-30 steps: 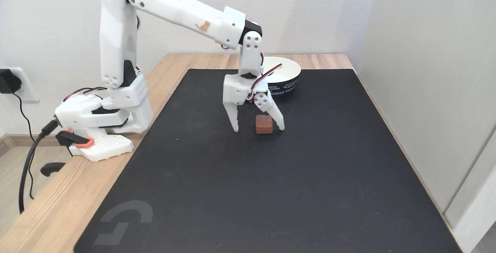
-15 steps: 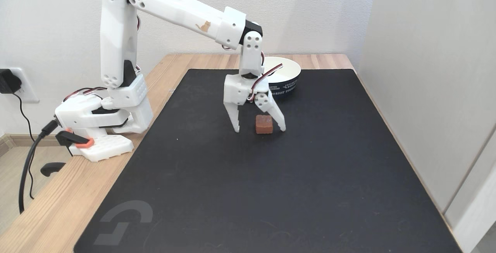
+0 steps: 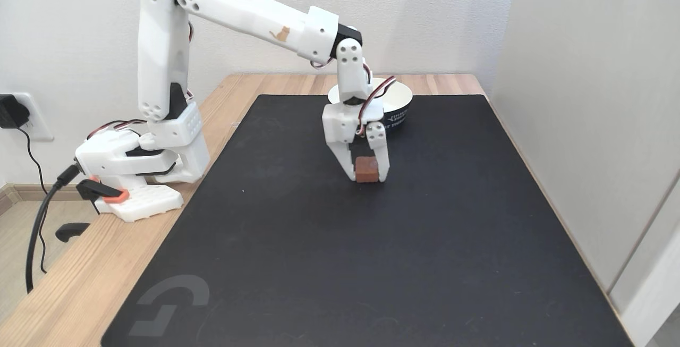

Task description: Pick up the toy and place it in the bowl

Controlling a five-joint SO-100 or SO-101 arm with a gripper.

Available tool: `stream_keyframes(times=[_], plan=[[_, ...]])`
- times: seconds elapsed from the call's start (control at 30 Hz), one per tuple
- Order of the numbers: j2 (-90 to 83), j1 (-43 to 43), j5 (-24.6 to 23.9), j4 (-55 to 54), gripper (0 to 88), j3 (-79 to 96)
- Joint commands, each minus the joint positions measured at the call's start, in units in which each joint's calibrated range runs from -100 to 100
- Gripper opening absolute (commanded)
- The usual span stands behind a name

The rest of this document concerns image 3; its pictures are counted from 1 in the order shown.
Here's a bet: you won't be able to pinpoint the brown cube toy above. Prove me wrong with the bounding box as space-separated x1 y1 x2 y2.
355 157 380 184

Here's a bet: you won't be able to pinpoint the navy and white paper bowl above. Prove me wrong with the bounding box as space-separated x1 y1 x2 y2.
327 77 414 133

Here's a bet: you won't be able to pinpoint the black desk mat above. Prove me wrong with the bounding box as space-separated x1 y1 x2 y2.
101 95 634 347

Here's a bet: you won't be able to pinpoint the white cabinet door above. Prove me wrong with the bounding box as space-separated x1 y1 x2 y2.
488 0 680 347

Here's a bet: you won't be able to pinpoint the black and orange table clamp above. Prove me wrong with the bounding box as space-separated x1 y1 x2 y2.
55 176 130 243

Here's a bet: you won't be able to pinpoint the black power adapter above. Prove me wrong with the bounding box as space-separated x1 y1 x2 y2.
0 95 30 129

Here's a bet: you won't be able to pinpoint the red white black servo wire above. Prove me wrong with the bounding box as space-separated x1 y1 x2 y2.
357 60 398 136

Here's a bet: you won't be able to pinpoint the white wall outlet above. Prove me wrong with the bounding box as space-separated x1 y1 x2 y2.
12 92 55 142

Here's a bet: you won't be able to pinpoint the thin black cable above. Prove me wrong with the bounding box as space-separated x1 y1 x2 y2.
16 126 49 274

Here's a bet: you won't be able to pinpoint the thick black cable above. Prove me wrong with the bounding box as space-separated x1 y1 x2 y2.
25 164 81 294

